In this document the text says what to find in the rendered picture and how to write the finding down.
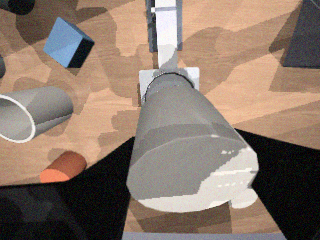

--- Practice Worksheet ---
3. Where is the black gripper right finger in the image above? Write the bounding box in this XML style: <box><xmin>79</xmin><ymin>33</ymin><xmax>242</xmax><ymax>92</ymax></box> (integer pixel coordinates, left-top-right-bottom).
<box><xmin>234</xmin><ymin>128</ymin><xmax>320</xmax><ymax>240</ymax></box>

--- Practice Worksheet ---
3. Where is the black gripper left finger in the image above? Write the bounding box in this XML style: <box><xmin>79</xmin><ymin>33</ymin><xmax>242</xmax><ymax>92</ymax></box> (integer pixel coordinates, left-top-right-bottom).
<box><xmin>0</xmin><ymin>136</ymin><xmax>135</xmax><ymax>240</ymax></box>

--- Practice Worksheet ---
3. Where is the light blue cube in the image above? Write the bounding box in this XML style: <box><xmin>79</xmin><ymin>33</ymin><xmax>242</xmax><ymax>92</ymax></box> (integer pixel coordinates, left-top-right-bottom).
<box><xmin>43</xmin><ymin>17</ymin><xmax>95</xmax><ymax>68</ymax></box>

